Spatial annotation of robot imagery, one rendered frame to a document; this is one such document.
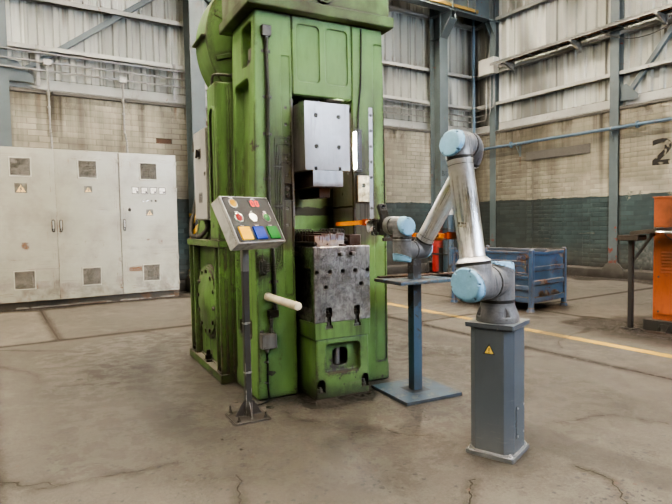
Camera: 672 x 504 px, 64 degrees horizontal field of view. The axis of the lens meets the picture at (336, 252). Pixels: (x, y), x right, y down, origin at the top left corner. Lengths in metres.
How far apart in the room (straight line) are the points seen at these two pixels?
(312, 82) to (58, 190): 5.21
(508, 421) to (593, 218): 8.59
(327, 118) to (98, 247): 5.38
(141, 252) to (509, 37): 8.72
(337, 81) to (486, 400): 2.10
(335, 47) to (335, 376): 2.02
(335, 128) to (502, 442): 1.94
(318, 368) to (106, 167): 5.59
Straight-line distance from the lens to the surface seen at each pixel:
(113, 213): 8.18
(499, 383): 2.53
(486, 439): 2.64
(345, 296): 3.25
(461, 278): 2.33
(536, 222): 11.66
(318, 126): 3.27
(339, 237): 3.28
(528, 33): 12.51
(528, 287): 6.57
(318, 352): 3.24
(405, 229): 2.57
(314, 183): 3.21
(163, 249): 8.33
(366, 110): 3.61
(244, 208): 2.89
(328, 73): 3.54
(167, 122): 9.16
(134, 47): 9.47
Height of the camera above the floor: 1.05
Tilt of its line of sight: 3 degrees down
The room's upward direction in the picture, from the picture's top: 1 degrees counter-clockwise
